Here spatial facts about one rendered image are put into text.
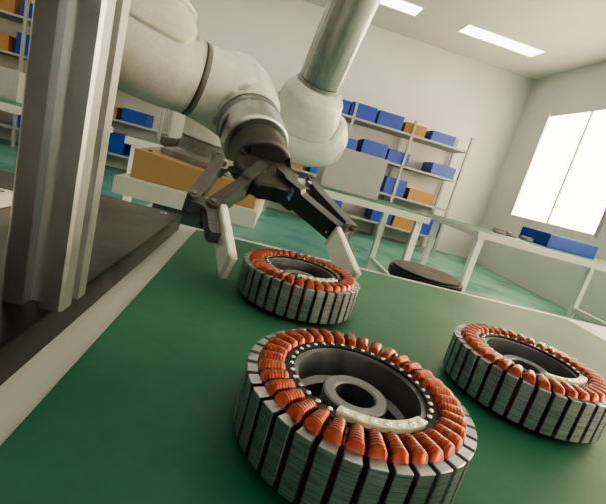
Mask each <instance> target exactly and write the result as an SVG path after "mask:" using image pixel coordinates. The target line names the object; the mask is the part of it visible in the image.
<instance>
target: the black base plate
mask: <svg viewBox="0 0 606 504"><path fill-rule="evenodd" d="M14 177H15V173H11V172H7V171H3V170H0V188H2V189H6V190H10V191H13V186H14ZM10 214H11V206H8V207H4V208H0V386H1V385H2V384H3V383H4V382H5V381H7V380H8V379H9V378H10V377H11V376H12V375H13V374H15V373H16V372H17V371H18V370H19V369H20V368H21V367H23V366H24V365H25V364H26V363H27V362H28V361H29V360H30V359H32V358H33V357H34V356H35V355H36V354H37V353H38V352H40V351H41V350H42V349H43V348H44V347H45V346H46V345H48V344H49V343H50V342H51V341H52V340H53V339H54V338H56V337H57V336H58V335H59V334H60V333H61V332H62V331H64V330H65V329H66V328H67V327H68V326H69V325H70V324H72V323H73V322H74V321H75V320H76V319H77V318H78V317H80V316H81V315H82V314H83V313H84V312H85V311H86V310H88V309H89V308H90V307H91V306H92V305H93V304H94V303H96V302H97V301H98V300H99V299H100V298H101V297H102V296H103V295H105V294H106V293H107V292H108V291H109V290H110V289H111V288H113V287H114V286H115V285H116V284H117V283H118V282H119V281H121V280H122V279H123V278H124V277H125V276H126V275H127V274H129V273H130V272H131V271H132V270H133V269H134V268H135V267H137V266H138V265H139V264H140V263H141V262H142V261H143V260H145V259H146V258H147V257H148V256H149V255H150V254H151V253H153V252H154V251H155V250H156V249H157V248H158V247H159V246H161V245H162V244H163V243H164V242H165V241H166V240H167V239H168V238H170V237H171V236H172V235H173V234H174V233H175V232H176V231H178V230H179V226H180V221H181V217H182V215H181V214H178V213H173V212H169V211H165V210H161V209H157V208H153V207H149V206H145V205H141V204H137V203H133V202H129V201H125V200H121V199H117V198H112V197H108V196H104V195H100V201H99V208H98V214H97V220H96V227H95V233H94V239H93V246H92V252H91V259H90V265H89V271H88V278H87V284H86V290H85V294H84V295H83V296H81V297H80V298H79V299H73V298H72V301H71V305H70V306H68V307H67V308H66V309H65V310H63V311H61V312H56V311H51V310H46V309H41V308H39V302H40V301H36V300H29V301H27V302H26V303H24V304H23V305H21V304H16V303H11V302H6V301H2V299H1V297H2V288H3V279H4V270H5V260H6V251H7V242H8V233H9V223H10Z"/></svg>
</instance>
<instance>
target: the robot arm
mask: <svg viewBox="0 0 606 504"><path fill-rule="evenodd" d="M380 2H381V0H328V2H327V4H326V7H325V10H324V12H323V15H322V17H321V20H320V22H319V25H318V28H317V30H316V33H315V35H314V38H313V41H312V43H311V46H310V48H309V51H308V54H307V56H306V59H305V61H304V64H303V67H302V69H301V72H299V73H296V74H294V75H292V76H291V77H289V78H288V79H287V80H286V82H285V84H284V85H283V86H282V88H281V89H280V92H279V91H276V89H275V87H274V84H273V82H272V80H271V78H270V77H269V75H268V73H267V72H266V70H265V69H264V68H263V66H262V65H261V64H260V63H259V62H257V61H256V60H255V59H254V58H252V57H251V56H249V55H247V54H244V53H241V52H234V51H230V50H224V49H222V48H219V47H217V46H215V45H213V44H211V43H209V42H207V41H205V40H204V39H202V38H200V37H199V36H198V29H197V26H196V21H197V13H196V11H195V9H194V7H193V6H192V4H191V3H190V1H189V0H131V3H130V10H129V16H128V23H127V29H126V35H125V42H124V48H123V54H122V61H121V67H120V74H119V80H118V86H117V89H119V90H121V91H123V92H125V93H127V94H129V95H131V96H134V97H136V98H138V99H140V100H143V101H145V102H148V103H150V104H153V105H155V106H158V107H162V108H166V109H170V110H173V111H176V112H178V113H181V114H183V115H185V116H186V117H185V124H184V129H183V133H182V136H181V138H177V139H176V138H172V137H167V136H162V137H161V139H160V143H161V145H163V147H161V150H160V153H162V154H165V155H168V156H171V157H174V158H177V159H180V160H182V161H185V162H188V163H190V164H193V165H196V166H199V167H201V168H204V169H205V170H204V171H203V173H202V174H201V175H200V176H199V178H198V179H197V180H196V181H195V182H194V184H193V185H192V186H191V187H190V189H189V190H188V193H187V195H186V198H185V201H184V204H183V207H182V212H183V213H184V214H186V215H192V214H193V213H194V214H196V215H198V216H199V217H200V218H199V221H198V225H199V226H200V227H202V228H203V230H204V237H205V240H206V241H207V242H209V243H214V246H215V253H216V260H217V267H218V274H219V278H220V279H226V278H228V276H229V274H230V272H231V270H232V268H233V266H234V264H235V262H236V261H237V259H238V258H237V252H236V247H235V242H234V237H233V232H232V226H231V221H230V216H229V211H228V209H229V208H230V207H231V206H233V205H234V204H235V203H237V202H238V201H239V200H241V201H242V200H243V199H245V198H246V197H247V196H249V195H250V194H251V195H253V196H255V198H257V199H262V200H269V201H272V202H275V203H280V204H281V205H282V206H283V207H284V208H285V209H287V210H288V211H290V210H293V211H294V212H295V213H296V214H298V215H299V216H300V217H301V218H302V219H304V220H305V221H306V222H307V223H308V224H309V225H311V226H312V227H313V228H314V229H315V230H316V231H318V232H319V233H320V234H321V235H322V236H323V237H325V238H326V239H327V240H326V242H325V243H324V244H325V247H326V249H327V252H328V254H329V257H330V260H331V262H332V264H334V265H336V266H337V267H340V268H342V269H343V270H345V271H347V273H349V274H351V276H352V277H353V278H354V279H355V280H357V279H358V278H359V277H360V276H361V271H360V269H359V267H358V265H357V262H356V260H355V258H354V250H353V248H352V245H351V243H350V241H349V239H350V238H351V236H352V235H353V234H354V232H355V231H356V230H357V228H358V227H357V225H356V224H355V223H354V222H353V221H352V220H351V219H350V217H349V216H348V215H347V214H346V213H345V212H344V211H343V210H342V209H341V208H340V207H339V206H338V205H337V204H336V202H335V201H334V200H333V199H332V198H331V197H330V196H329V195H328V194H327V193H326V192H325V191H324V190H323V189H322V188H321V186H320V184H319V183H318V181H317V179H316V178H315V177H314V176H313V175H308V177H307V178H306V179H301V178H298V177H297V176H296V174H295V173H294V172H293V171H292V170H291V163H293V164H296V165H301V166H307V167H323V166H328V165H330V164H332V163H334V162H336V161H337V160H338V159H339V158H340V156H341V155H342V153H343V151H344V149H345V147H346V144H347V141H348V126H347V123H346V120H345V118H344V117H343V116H341V113H342V109H343V100H342V96H341V93H340V91H339V89H340V87H341V85H342V83H343V81H344V78H345V76H346V74H347V72H348V70H349V68H350V66H351V63H352V61H353V59H354V57H355V55H356V53H357V51H358V49H359V46H360V44H361V42H362V40H363V38H364V36H365V34H366V31H367V29H368V27H369V25H370V23H371V21H372V19H373V17H374V14H375V12H376V10H377V8H378V6H379V4H380ZM222 176H225V177H228V178H232V177H233V178H234V179H235V180H234V181H232V182H231V183H229V184H228V185H226V186H225V187H223V188H222V189H220V190H219V191H217V192H216V193H214V194H213V195H211V196H210V197H208V198H205V197H206V195H207V194H208V193H209V191H210V190H211V188H212V187H213V186H214V184H215V183H216V181H217V178H221V177H222ZM293 190H295V192H294V194H293V196H292V198H291V199H290V200H288V199H287V197H288V196H289V195H290V193H291V192H292V191H293ZM332 231H333V232H332Z"/></svg>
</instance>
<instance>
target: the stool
mask: <svg viewBox="0 0 606 504"><path fill-rule="evenodd" d="M388 272H389V274H390V275H393V276H397V277H401V278H405V279H409V280H414V281H418V282H422V283H426V284H430V285H434V286H438V287H442V288H447V289H451V290H455V291H459V292H461V291H462V289H463V285H462V284H461V281H459V280H458V279H457V278H455V277H453V276H451V275H449V274H447V273H445V272H442V271H440V270H437V269H434V268H432V267H429V266H426V265H422V264H419V263H415V262H411V261H406V260H399V259H397V260H393V261H391V262H390V264H389V267H388Z"/></svg>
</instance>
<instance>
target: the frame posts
mask: <svg viewBox="0 0 606 504"><path fill-rule="evenodd" d="M130 3H131V0H34V1H33V10H32V19H31V28H30V38H29V47H28V56H27V66H26V75H25V84H24V93H23V103H22V112H21V121H20V130H19V140H18V149H17V158H16V168H15V177H14V186H13V195H12V205H11V214H10V223H9V233H8V242H7V251H6V260H5V270H4V279H3V288H2V297H1V299H2V301H6V302H11V303H16V304H21V305H23V304H24V303H26V302H27V301H29V300H36V301H40V302H39V308H41V309H46V310H51V311H56V312H61V311H63V310H65V309H66V308H67V307H68V306H70V305H71V301H72V298H73V299H79V298H80V297H81V296H83V295H84V294H85V290H86V284H87V278H88V271H89V265H90V259H91V252H92V246H93V239H94V233H95V227H96V220H97V214H98V208H99V201H100V195H101V188H102V182H103V176H104V169H105V163H106V156H107V150H108V144H109V137H110V131H111V125H112V118H113V112H114V105H115V99H116V93H117V86H118V80H119V74H120V67H121V61H122V54H123V48H124V42H125V35H126V29H127V23H128V16H129V10H130Z"/></svg>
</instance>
